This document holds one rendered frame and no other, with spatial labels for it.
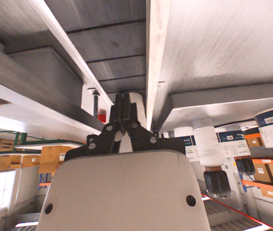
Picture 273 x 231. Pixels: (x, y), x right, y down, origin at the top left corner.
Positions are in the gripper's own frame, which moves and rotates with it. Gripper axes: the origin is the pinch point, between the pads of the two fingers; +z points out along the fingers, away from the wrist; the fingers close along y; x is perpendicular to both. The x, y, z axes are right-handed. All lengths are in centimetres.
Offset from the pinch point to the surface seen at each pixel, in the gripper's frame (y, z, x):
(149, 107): 3.5, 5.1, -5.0
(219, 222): 236, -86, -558
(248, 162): 60, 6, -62
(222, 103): 25.3, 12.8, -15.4
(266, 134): 52, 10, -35
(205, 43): 13.7, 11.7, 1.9
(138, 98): 1.7, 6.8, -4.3
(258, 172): 318, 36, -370
